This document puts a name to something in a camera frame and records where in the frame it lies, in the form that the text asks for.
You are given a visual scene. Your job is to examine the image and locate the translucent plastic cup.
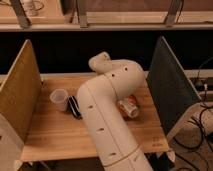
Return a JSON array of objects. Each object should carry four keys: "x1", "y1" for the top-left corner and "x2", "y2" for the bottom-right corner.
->
[{"x1": 50, "y1": 89, "x2": 68, "y2": 112}]

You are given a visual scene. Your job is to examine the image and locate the black floor cables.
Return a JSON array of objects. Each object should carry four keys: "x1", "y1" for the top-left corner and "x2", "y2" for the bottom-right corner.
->
[{"x1": 173, "y1": 56, "x2": 213, "y2": 171}]

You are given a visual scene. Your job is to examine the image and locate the left wooden side panel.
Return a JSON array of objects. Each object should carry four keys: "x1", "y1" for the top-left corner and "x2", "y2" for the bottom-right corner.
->
[{"x1": 0, "y1": 39, "x2": 42, "y2": 142}]

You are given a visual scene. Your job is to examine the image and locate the right dark side panel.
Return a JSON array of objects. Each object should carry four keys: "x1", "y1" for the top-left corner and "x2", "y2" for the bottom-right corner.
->
[{"x1": 147, "y1": 36, "x2": 201, "y2": 140}]

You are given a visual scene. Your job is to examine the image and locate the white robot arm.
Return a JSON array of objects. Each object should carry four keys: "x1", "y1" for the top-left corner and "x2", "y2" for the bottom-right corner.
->
[{"x1": 77, "y1": 52, "x2": 153, "y2": 171}]

